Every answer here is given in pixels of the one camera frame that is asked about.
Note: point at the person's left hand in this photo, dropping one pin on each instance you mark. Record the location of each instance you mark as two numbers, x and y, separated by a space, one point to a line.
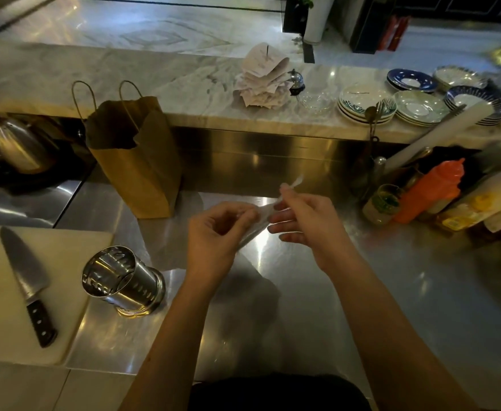
212 248

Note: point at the person's right hand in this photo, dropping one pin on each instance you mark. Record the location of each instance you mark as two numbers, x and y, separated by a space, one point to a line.
319 231

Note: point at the person's left fingers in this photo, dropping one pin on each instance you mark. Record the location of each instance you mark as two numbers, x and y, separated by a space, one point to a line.
235 213

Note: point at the person's right middle finger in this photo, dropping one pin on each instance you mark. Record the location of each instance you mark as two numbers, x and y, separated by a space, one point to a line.
281 215

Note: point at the person's right little finger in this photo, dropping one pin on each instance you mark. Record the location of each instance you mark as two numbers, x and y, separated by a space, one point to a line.
291 238

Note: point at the clear plastic bag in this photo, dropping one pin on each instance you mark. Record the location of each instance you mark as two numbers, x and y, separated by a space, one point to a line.
264 218

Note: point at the person's left forearm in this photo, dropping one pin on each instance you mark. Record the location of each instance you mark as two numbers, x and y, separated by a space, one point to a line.
169 350

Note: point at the person's right forearm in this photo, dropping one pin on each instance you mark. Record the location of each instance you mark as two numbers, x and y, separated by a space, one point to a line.
387 338

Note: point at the small green label jar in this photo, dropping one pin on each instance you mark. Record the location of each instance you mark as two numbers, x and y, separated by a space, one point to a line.
381 206

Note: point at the brown paper bag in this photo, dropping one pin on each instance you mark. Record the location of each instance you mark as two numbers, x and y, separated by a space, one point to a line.
139 166

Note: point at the small clear glass bowl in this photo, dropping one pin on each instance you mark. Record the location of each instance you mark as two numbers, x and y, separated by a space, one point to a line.
315 100

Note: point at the perforated steel utensil holder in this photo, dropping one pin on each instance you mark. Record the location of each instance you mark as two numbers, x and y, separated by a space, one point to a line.
126 282

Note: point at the metal spoons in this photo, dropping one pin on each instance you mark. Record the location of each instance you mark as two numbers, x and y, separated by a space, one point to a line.
374 117

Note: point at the spike of paper receipts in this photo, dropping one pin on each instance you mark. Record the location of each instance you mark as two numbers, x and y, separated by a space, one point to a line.
261 81

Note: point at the silver call bell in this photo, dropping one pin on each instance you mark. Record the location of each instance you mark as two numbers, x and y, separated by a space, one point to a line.
296 81

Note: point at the stack of green patterned saucers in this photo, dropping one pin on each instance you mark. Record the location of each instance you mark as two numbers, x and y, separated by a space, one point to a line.
359 102

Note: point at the orange squeeze bottle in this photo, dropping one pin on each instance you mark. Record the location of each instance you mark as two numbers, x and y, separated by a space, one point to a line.
430 192

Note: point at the person's black shirt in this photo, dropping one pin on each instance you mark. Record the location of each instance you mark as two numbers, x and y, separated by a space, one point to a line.
276 395

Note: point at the stack of pale green saucers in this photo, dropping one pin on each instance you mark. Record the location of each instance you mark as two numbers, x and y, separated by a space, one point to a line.
422 107

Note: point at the white wrap roll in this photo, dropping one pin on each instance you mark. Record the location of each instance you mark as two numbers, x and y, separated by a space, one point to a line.
439 134

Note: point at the blue rimmed saucer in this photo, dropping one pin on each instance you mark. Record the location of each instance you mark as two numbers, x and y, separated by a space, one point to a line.
411 80

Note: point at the yellow label squeeze bottle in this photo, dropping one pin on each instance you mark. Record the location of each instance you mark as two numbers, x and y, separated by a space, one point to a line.
486 201

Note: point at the white plant pot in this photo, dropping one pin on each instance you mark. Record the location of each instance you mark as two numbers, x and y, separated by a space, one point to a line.
317 19

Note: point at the red fire extinguishers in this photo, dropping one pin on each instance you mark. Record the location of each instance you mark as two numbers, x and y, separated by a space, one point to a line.
394 33

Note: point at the steel kettle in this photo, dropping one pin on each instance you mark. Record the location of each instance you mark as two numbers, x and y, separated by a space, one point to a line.
21 145

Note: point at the stack of blue striped saucers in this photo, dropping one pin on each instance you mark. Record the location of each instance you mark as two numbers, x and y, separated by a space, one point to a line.
473 98

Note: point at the white patterned saucer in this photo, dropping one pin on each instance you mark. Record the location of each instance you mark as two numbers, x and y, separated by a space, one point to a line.
458 76

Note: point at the white cutting board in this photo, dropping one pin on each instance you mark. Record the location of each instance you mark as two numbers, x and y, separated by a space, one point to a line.
2 329

